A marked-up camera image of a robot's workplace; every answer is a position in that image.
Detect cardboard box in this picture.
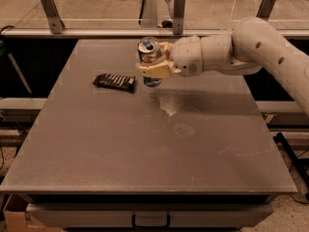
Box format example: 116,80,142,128
3,194,62,232

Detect brown chocolate rxbar wrapper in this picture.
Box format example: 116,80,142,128
93,73,135,93

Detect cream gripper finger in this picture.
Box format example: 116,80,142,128
159,43,167,62
136,61,174,78

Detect red bull can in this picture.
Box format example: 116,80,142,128
137,37,162,88

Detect left metal barrier bracket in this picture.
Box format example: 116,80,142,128
40,0,65,34

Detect clear acrylic barrier panel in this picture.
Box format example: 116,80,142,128
0,0,309,31

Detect middle metal barrier bracket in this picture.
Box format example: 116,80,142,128
173,0,185,35

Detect right metal barrier bracket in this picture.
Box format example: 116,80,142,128
257,0,276,20

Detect grey drawer with handle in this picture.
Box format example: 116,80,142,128
26,203,272,229

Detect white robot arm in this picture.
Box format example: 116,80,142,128
136,17,309,115

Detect metal barrier bracket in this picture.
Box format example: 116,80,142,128
40,0,65,34
173,0,185,35
257,0,276,20

